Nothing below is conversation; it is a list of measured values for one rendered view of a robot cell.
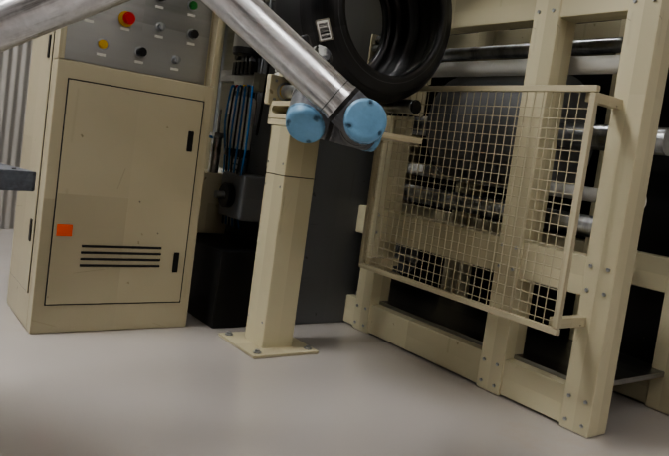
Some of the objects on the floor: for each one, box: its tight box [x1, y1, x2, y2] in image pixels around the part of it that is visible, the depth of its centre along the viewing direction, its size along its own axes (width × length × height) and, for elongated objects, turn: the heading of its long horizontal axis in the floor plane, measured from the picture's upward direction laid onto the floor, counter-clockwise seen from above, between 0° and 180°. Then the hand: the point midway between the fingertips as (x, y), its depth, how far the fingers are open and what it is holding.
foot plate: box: [218, 331, 319, 358], centre depth 240 cm, size 27×27×2 cm
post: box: [245, 73, 320, 348], centre depth 231 cm, size 13×13×250 cm
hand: (318, 46), depth 175 cm, fingers closed
